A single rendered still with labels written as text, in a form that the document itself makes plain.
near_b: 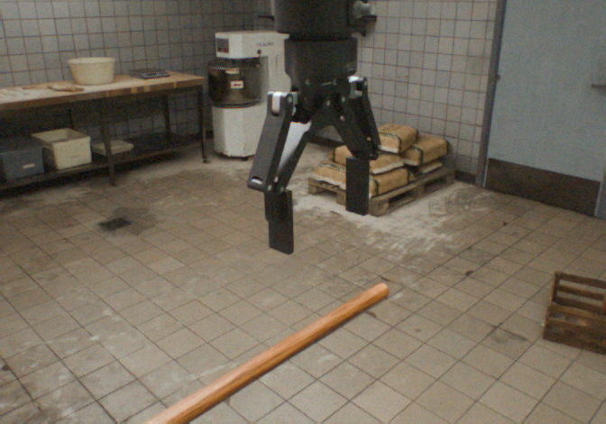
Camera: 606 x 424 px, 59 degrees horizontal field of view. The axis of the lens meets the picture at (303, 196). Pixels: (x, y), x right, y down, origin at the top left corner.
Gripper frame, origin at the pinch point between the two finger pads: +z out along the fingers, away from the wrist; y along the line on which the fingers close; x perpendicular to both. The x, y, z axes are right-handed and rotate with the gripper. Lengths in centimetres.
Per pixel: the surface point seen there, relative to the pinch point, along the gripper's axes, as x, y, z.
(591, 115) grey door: 69, 416, 65
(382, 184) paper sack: 190, 309, 119
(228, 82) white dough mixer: 384, 319, 54
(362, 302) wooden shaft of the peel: 10.5, 23.5, 25.9
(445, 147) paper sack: 183, 401, 107
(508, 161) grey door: 131, 420, 115
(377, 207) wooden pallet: 186, 296, 134
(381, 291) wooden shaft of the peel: 10.1, 28.9, 26.1
